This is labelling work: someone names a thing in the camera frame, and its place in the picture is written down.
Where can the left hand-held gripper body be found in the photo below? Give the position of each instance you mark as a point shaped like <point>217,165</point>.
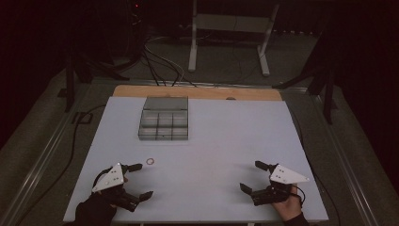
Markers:
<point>113,179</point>

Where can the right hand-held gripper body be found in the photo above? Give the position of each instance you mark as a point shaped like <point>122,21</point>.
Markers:
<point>284,177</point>

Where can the clear plastic compartment box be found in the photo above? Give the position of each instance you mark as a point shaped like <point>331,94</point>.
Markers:
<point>164,124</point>

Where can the person's right hand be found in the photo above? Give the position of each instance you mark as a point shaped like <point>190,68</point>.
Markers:
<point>288,207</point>

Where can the person's left hand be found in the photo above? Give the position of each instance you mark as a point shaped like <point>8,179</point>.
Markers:
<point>94,210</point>

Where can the person's dark right sleeve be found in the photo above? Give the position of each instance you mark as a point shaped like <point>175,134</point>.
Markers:
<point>298,220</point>

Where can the white table cover sheet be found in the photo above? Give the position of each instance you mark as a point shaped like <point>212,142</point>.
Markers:
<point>219,141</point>

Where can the black metal stand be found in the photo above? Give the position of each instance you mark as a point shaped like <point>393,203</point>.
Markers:
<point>326,78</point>
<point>70,81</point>

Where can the metal floor rail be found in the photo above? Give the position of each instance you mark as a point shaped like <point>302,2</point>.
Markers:
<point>342,157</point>
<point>40,160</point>

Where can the white metal stand frame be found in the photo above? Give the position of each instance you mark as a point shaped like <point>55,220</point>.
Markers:
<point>232,23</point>

